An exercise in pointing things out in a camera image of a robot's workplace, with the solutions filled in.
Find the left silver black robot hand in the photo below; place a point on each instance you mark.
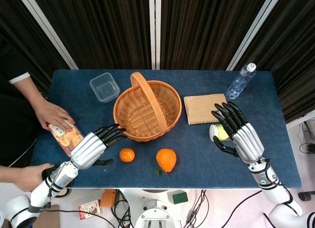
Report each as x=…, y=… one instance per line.
x=88, y=149

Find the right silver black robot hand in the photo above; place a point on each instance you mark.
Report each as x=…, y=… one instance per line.
x=248, y=141

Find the person's right hand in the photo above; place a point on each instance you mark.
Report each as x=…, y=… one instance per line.
x=32, y=177

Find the person's left hand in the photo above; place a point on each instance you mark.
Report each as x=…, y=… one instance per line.
x=53, y=114

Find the printed snack box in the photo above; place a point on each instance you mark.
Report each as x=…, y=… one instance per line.
x=67, y=139

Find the small round orange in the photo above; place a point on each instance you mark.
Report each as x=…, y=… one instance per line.
x=127, y=155

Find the large pear-shaped orange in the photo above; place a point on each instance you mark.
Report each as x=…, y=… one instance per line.
x=166, y=159

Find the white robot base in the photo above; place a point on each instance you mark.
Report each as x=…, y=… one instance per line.
x=153, y=210

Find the person's right forearm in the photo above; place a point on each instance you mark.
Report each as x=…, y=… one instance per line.
x=11, y=174

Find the person's left forearm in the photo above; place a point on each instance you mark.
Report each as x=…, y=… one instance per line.
x=28, y=91

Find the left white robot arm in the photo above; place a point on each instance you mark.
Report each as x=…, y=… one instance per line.
x=39, y=193

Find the yellow tennis ball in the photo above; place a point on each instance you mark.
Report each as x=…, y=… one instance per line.
x=223, y=134

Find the clear tennis ball tube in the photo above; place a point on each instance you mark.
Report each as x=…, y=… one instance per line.
x=213, y=133

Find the brown cardboard sheet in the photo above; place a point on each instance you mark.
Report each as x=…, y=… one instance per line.
x=50, y=218

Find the orange box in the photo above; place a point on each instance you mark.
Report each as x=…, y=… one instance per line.
x=108, y=198

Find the clear plastic food container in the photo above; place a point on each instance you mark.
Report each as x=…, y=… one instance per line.
x=104, y=87

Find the brown spiral notebook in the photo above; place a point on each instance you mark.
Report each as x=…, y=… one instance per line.
x=200, y=108

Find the small printed carton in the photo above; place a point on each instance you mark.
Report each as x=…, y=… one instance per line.
x=89, y=208

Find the clear plastic water bottle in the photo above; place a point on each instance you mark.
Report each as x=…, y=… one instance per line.
x=240, y=82

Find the black sleeve with white cuff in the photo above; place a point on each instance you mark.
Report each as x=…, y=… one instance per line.
x=12, y=65

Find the green block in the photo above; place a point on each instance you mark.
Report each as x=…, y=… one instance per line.
x=180, y=198

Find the dark pleated curtain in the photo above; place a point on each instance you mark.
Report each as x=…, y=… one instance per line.
x=105, y=28

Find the white frame post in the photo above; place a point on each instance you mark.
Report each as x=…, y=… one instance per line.
x=155, y=28
x=46, y=28
x=253, y=31

